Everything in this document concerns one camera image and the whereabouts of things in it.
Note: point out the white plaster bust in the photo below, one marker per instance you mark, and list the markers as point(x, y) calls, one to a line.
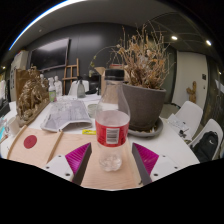
point(42, 78)
point(58, 86)

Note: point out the long ceiling light strip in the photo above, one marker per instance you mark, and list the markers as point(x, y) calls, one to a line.
point(36, 20)

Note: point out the dried plant in grey pot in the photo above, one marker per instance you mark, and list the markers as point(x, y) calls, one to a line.
point(143, 100)

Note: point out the wooden cactus figure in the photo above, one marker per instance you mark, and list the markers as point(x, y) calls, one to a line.
point(191, 93)

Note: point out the small glass jar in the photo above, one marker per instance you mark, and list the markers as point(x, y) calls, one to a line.
point(92, 110)

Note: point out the ceiling spotlight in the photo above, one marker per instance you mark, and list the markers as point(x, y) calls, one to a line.
point(208, 42)
point(174, 37)

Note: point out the small yellow label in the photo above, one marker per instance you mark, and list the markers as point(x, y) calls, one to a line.
point(89, 132)

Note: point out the dark spray bottle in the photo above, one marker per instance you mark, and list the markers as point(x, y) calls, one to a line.
point(81, 89)

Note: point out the black wall screen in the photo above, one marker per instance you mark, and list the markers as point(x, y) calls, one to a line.
point(50, 55)

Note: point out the grey plant saucer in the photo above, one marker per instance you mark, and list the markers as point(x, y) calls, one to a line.
point(154, 132)

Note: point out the green-label white spray bottle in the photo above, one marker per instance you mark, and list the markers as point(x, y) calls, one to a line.
point(52, 93)

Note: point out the white printed paper sheet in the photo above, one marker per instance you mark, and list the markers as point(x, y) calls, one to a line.
point(178, 125)

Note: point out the open grey printed magazine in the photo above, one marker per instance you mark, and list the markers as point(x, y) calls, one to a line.
point(66, 115)

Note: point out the white chair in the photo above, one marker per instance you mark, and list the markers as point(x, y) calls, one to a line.
point(213, 126)
point(74, 88)
point(190, 115)

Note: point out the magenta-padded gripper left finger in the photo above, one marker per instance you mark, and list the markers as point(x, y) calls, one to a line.
point(58, 165)

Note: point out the flat round red coaster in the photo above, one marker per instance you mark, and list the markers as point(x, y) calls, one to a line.
point(30, 142)

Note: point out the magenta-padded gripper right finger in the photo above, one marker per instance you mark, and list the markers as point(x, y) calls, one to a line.
point(165, 165)

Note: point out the black backpack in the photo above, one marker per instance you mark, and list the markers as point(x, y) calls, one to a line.
point(206, 146)

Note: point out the light plywood board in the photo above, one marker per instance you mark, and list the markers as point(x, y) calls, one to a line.
point(36, 156)

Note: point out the wooden easel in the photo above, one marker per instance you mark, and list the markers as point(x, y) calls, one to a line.
point(70, 78)

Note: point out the clear red-label drink bottle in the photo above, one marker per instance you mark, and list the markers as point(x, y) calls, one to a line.
point(112, 130)

